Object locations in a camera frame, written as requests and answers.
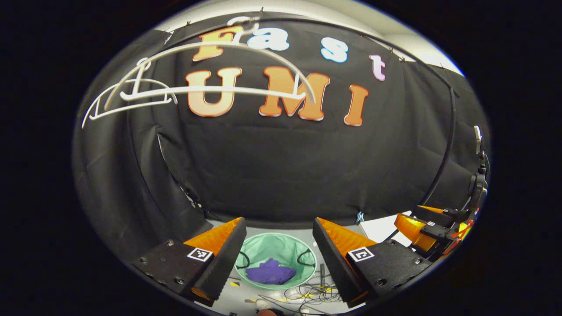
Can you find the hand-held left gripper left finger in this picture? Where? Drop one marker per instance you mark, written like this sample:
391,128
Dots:
226,263

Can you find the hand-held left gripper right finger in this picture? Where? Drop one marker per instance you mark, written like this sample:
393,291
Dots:
333,263

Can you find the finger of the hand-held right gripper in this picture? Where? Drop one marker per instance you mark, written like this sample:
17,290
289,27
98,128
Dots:
439,213
412,230

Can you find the green laundry hamper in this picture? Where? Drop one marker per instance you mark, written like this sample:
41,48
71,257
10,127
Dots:
272,245

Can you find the black clothes rack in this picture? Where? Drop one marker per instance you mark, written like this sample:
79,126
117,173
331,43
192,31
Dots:
452,127

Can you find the white hanger with label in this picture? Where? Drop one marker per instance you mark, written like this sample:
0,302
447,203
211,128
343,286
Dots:
210,89

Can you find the plain white hanger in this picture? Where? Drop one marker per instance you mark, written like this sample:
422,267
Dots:
131,108

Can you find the white floor sheet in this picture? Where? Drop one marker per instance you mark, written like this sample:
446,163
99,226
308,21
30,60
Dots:
377,228

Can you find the white bar-shaped device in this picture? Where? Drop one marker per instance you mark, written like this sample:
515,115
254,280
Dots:
477,139

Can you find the blue clip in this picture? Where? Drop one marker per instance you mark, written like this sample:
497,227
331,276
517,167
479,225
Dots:
360,217

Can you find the black backdrop cloth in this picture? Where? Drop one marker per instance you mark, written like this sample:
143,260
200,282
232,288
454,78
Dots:
285,166

